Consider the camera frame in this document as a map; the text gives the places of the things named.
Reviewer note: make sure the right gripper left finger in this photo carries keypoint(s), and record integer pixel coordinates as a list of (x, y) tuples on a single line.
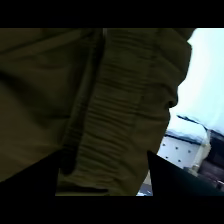
[(30, 181)]

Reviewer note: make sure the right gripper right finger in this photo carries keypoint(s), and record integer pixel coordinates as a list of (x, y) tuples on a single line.
[(173, 181)]

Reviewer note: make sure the brown pants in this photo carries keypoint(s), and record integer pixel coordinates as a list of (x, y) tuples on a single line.
[(100, 100)]

